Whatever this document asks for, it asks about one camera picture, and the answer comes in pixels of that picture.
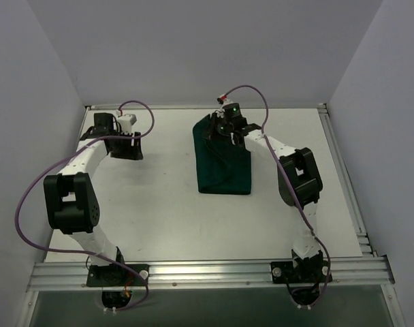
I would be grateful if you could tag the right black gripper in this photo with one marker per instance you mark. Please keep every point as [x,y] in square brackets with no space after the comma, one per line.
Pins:
[213,129]

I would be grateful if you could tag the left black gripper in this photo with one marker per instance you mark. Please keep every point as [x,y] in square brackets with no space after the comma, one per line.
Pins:
[126,148]

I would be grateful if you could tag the green surgical cloth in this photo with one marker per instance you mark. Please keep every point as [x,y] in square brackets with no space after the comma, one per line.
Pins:
[221,167]

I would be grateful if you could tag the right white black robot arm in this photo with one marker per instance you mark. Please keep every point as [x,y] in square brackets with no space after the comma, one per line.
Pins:
[299,180]

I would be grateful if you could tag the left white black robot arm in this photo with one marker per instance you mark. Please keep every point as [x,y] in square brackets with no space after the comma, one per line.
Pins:
[71,202]

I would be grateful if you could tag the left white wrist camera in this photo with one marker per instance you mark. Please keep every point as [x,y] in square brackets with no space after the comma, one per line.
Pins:
[126,121]

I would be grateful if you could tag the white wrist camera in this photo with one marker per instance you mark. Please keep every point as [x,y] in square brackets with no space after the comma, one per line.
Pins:
[224,102]
[126,121]

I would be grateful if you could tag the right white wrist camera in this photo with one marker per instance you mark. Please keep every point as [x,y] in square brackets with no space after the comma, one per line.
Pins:
[224,102]

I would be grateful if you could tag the back aluminium rail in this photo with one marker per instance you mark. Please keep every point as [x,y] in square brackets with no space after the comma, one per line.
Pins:
[106,106]

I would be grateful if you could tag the aluminium rail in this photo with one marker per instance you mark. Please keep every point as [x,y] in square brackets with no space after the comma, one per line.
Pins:
[345,183]
[72,276]
[106,106]

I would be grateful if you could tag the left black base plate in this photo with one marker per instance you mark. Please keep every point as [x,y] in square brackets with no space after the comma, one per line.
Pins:
[111,276]

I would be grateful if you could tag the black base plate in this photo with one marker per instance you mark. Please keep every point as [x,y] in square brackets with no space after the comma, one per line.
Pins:
[111,276]
[298,272]

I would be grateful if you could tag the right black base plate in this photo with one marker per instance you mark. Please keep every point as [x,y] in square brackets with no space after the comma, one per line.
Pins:
[298,272]

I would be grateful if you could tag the right aluminium rail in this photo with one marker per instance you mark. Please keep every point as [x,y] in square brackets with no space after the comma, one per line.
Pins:
[345,183]

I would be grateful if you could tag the front aluminium rail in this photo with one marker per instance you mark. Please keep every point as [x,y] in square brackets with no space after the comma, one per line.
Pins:
[72,276]

